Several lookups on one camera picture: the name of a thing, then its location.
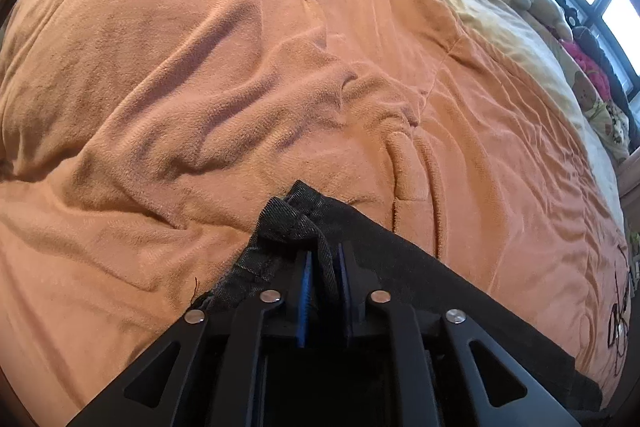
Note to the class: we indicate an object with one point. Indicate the bright pink cloth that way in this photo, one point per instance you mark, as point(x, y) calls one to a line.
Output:
point(590, 67)

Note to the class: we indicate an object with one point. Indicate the black pants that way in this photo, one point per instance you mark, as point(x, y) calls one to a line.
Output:
point(400, 267)

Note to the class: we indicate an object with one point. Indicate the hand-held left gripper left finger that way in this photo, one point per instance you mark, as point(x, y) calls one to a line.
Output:
point(304, 302)

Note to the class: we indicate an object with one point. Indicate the orange blanket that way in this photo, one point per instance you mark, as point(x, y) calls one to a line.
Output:
point(200, 107)

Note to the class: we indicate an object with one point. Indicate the beige blanket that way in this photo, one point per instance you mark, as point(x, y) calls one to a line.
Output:
point(500, 22)

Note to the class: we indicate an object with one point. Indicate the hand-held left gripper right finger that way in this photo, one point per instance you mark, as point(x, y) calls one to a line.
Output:
point(344, 287)

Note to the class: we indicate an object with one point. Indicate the black plush toy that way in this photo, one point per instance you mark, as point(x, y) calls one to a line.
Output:
point(575, 19)

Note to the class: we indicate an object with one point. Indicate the brown wooden furniture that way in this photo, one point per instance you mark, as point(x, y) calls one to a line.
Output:
point(630, 177)

